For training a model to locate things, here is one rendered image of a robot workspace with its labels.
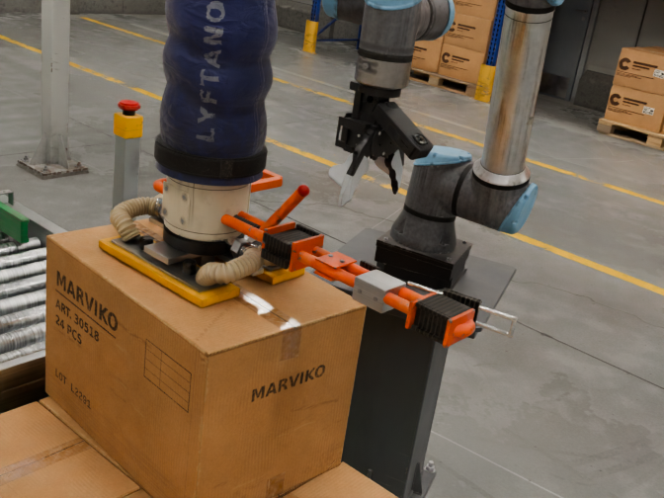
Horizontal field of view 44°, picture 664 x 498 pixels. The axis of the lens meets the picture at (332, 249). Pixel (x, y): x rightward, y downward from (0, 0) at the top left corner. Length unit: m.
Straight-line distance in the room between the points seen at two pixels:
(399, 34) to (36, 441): 1.16
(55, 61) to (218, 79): 3.70
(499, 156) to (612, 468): 1.43
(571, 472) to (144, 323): 1.88
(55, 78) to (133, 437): 3.72
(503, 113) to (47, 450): 1.30
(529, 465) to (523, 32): 1.61
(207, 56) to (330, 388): 0.71
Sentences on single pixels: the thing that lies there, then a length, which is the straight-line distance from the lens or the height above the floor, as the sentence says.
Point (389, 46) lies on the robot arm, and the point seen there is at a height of 1.49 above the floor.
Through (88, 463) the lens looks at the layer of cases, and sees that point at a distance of 1.87.
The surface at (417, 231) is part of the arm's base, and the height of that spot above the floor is 0.90.
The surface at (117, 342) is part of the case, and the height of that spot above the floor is 0.82.
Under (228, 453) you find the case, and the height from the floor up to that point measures 0.71.
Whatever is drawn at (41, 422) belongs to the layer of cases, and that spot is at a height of 0.54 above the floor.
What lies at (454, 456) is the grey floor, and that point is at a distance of 3.00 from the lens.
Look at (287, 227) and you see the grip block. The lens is 1.62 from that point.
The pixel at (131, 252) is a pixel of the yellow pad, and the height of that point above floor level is 0.97.
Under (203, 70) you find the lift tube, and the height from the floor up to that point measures 1.37.
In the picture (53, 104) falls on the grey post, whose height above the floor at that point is 0.42.
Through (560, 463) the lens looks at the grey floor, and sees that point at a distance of 3.13.
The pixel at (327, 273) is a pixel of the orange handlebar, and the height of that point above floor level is 1.07.
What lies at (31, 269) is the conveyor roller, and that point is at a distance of 2.72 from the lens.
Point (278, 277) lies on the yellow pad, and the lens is 1.73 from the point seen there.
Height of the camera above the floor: 1.66
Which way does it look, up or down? 22 degrees down
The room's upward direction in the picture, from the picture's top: 8 degrees clockwise
